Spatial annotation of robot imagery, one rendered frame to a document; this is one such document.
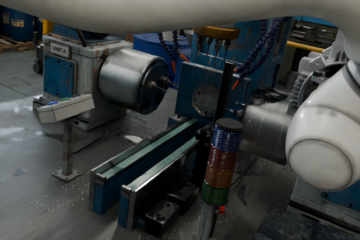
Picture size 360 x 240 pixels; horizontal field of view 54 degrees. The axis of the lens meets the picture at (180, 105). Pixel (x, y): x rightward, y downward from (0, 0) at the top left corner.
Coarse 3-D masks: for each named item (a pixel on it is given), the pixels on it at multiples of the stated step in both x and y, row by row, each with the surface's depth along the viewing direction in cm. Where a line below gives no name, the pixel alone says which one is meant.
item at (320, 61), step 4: (328, 48) 81; (324, 52) 81; (328, 52) 81; (320, 56) 65; (328, 56) 81; (312, 60) 67; (316, 60) 66; (320, 60) 65; (324, 60) 66; (312, 64) 66; (316, 64) 66; (320, 64) 66; (324, 64) 65; (312, 68) 66; (316, 68) 66
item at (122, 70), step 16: (128, 48) 150; (112, 64) 142; (128, 64) 140; (144, 64) 138; (160, 64) 146; (112, 80) 141; (128, 80) 138; (144, 80) 138; (160, 80) 149; (112, 96) 144; (128, 96) 139; (144, 96) 142; (160, 96) 153; (144, 112) 146
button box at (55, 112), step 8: (80, 96) 114; (88, 96) 117; (56, 104) 105; (64, 104) 108; (72, 104) 110; (80, 104) 113; (88, 104) 116; (40, 112) 107; (48, 112) 105; (56, 112) 105; (64, 112) 107; (72, 112) 110; (80, 112) 113; (40, 120) 108; (48, 120) 106; (56, 120) 105
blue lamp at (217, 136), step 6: (216, 126) 74; (216, 132) 74; (222, 132) 73; (228, 132) 72; (234, 132) 72; (240, 132) 73; (216, 138) 74; (222, 138) 73; (228, 138) 73; (234, 138) 73; (240, 138) 74; (216, 144) 74; (222, 144) 73; (228, 144) 73; (234, 144) 73; (222, 150) 74; (228, 150) 74; (234, 150) 74
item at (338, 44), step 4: (340, 32) 70; (336, 36) 70; (340, 36) 70; (336, 40) 71; (340, 40) 70; (336, 44) 71; (340, 44) 70; (332, 48) 72; (336, 48) 71; (340, 48) 71; (332, 52) 72; (336, 52) 71; (340, 52) 71; (332, 56) 72
